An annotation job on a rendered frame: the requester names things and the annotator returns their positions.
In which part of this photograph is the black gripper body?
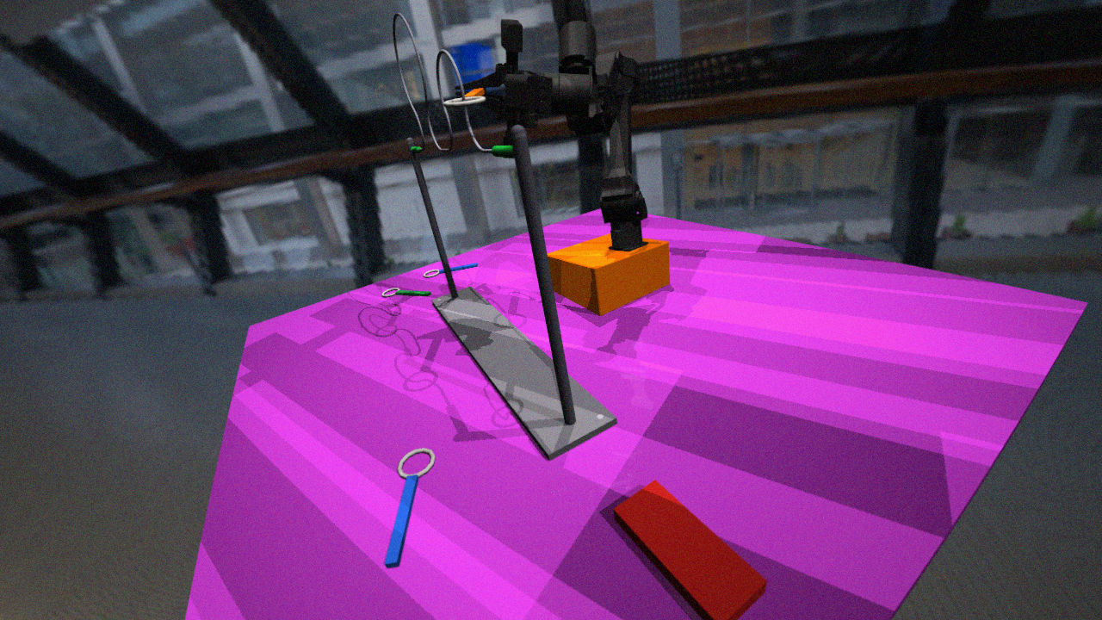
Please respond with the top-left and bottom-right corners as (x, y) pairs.
(499, 19), (559, 146)

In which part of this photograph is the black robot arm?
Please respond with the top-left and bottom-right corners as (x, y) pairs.
(505, 21), (648, 251)

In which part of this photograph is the green stick with grey loop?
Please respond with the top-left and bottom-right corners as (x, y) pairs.
(381, 289), (431, 297)

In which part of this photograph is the red rectangular block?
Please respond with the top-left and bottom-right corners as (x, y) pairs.
(614, 480), (767, 620)

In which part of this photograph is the blue flat handle with white ring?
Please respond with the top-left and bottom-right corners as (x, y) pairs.
(424, 263), (478, 278)
(385, 448), (436, 568)

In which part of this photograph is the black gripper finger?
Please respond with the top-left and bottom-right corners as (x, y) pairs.
(455, 91), (503, 121)
(462, 63), (503, 90)

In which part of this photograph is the orange bar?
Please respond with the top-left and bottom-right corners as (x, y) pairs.
(443, 88), (487, 109)

